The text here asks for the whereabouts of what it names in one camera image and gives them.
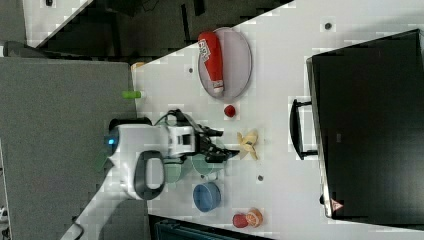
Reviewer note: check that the green perforated colander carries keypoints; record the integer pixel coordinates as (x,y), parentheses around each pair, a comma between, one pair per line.
(175,168)

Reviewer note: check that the small red toy strawberry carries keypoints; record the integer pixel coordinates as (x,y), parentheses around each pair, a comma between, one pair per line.
(230,111)

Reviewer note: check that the orange toy slice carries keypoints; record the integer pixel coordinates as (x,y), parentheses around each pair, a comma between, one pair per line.
(254,217)

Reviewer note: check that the black toaster oven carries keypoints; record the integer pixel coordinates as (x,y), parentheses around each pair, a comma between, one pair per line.
(364,122)

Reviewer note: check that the green toy vegetable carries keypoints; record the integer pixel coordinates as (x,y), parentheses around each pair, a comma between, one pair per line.
(133,94)

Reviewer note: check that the grey foam panel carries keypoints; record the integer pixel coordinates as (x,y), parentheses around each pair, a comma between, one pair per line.
(54,118)

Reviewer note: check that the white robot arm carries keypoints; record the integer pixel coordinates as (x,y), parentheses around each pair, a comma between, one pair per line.
(138,149)

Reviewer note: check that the red plush ketchup bottle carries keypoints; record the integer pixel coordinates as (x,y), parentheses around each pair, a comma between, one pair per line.
(211,56)

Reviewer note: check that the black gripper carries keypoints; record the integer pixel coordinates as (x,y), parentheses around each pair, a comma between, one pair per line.
(201,133)

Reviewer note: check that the blue metal cup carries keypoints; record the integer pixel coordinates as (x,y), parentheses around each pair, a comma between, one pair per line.
(206,196)

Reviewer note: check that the green metal cup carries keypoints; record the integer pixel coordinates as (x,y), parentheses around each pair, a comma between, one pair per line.
(207,171)

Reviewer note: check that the grey round plate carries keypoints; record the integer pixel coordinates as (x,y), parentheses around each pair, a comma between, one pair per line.
(237,65)

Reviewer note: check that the peeled toy banana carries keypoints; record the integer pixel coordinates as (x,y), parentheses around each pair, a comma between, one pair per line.
(247,144)

